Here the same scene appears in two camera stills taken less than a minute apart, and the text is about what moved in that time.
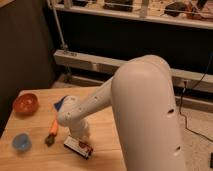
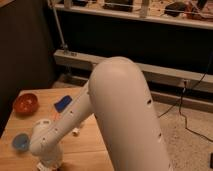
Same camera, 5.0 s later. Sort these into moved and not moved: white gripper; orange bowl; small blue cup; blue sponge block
Moved: white gripper
Not moved: orange bowl; blue sponge block; small blue cup
